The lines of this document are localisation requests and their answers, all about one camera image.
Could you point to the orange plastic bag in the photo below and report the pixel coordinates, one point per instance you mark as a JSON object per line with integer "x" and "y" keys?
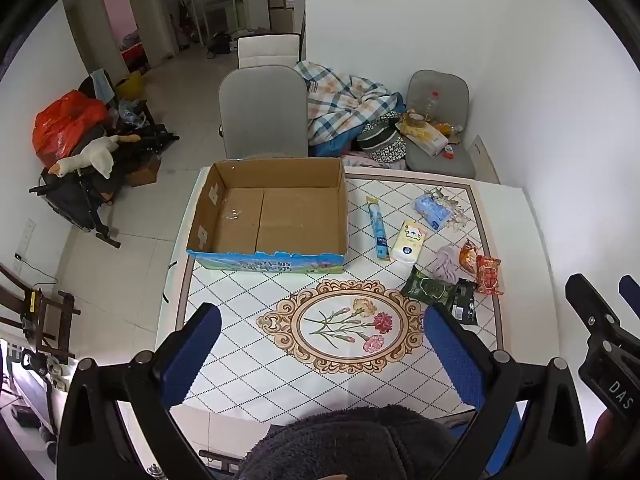
{"x": 65, "y": 125}

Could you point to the yellow bin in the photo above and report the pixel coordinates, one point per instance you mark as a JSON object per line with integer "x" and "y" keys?
{"x": 130, "y": 85}

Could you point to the small brown cardboard box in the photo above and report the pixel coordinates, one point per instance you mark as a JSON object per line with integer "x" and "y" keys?
{"x": 145, "y": 172}

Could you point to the black packet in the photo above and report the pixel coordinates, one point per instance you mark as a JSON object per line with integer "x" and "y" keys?
{"x": 464, "y": 302}

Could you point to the pink cloth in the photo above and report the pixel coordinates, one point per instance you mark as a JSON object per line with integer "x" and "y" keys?
{"x": 370, "y": 161}

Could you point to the white chair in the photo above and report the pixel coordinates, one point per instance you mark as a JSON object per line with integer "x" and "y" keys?
{"x": 267, "y": 50}

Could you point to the white yellow tissue pack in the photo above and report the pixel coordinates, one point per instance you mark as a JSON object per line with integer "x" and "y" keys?
{"x": 407, "y": 242}

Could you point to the white board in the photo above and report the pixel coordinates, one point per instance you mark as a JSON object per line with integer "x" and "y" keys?
{"x": 485, "y": 160}

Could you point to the printed cardboard box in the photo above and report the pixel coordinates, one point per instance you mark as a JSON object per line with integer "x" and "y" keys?
{"x": 280, "y": 220}

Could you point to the black folded stroller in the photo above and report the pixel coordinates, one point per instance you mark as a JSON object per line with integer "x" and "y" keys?
{"x": 75, "y": 195}

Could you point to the plaid blanket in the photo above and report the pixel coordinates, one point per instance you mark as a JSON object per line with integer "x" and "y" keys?
{"x": 340, "y": 100}

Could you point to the green packet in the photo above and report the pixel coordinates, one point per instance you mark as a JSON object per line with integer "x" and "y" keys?
{"x": 429, "y": 287}

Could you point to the red snack packet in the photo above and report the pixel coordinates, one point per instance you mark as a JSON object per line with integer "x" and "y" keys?
{"x": 488, "y": 274}

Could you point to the grey chair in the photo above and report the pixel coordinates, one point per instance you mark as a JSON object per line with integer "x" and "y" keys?
{"x": 437, "y": 82}
{"x": 264, "y": 110}

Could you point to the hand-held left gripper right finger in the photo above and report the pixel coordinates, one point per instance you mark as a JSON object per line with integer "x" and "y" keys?
{"x": 452, "y": 355}

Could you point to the blue cloth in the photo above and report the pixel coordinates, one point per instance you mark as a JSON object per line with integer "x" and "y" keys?
{"x": 102, "y": 85}

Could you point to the purple cloth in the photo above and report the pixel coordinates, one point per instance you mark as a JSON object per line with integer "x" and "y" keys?
{"x": 447, "y": 264}

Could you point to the clear plastic bottle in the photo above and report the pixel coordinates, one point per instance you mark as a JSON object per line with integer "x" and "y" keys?
{"x": 434, "y": 105}

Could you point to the white goose plush toy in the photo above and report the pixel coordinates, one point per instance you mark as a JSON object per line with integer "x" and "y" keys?
{"x": 95, "y": 155}

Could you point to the person's right hand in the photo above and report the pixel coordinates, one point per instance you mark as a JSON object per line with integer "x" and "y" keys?
{"x": 607, "y": 437}

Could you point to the person's dark fleece clothing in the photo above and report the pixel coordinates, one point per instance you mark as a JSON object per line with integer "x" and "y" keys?
{"x": 345, "y": 445}

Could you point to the clear floral packet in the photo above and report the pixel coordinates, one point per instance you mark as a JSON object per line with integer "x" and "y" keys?
{"x": 457, "y": 215}

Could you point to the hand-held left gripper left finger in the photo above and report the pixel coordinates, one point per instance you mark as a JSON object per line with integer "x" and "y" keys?
{"x": 192, "y": 355}

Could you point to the light blue plastic packet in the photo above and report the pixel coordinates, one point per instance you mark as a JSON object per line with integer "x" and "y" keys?
{"x": 431, "y": 210}

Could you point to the blue tube packet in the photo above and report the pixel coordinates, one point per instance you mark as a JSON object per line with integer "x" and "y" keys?
{"x": 379, "y": 227}

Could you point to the black white patterned bag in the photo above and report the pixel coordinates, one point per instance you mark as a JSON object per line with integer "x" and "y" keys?
{"x": 382, "y": 140}

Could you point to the tape roll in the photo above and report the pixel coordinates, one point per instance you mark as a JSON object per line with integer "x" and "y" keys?
{"x": 415, "y": 119}

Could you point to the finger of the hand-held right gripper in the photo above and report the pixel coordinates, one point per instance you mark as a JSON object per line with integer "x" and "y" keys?
{"x": 590, "y": 305}
{"x": 632, "y": 292}

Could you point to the small red white item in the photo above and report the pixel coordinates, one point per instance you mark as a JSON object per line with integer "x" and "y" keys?
{"x": 449, "y": 152}

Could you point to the orange snack packet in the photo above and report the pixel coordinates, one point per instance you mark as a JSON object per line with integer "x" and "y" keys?
{"x": 469, "y": 256}

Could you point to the dark wooden chair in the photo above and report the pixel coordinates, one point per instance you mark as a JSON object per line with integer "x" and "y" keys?
{"x": 47, "y": 310}

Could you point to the yellow packet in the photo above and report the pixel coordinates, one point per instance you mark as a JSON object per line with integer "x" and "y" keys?
{"x": 425, "y": 137}

